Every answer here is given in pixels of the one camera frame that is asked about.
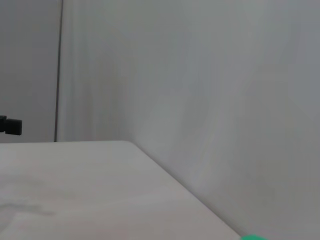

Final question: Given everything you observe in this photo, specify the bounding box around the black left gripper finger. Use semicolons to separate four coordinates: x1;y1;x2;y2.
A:
0;115;23;136

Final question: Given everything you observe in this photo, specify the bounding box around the clear test tube green cap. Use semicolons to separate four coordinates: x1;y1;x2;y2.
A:
239;234;269;240

